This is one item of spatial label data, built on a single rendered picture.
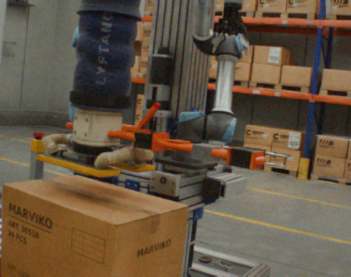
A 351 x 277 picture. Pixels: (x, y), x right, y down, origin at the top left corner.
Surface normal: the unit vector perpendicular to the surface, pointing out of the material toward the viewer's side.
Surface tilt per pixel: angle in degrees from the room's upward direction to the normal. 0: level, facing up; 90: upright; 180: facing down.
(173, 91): 90
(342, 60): 90
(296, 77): 91
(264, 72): 90
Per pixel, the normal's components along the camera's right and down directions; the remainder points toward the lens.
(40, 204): -0.56, 0.04
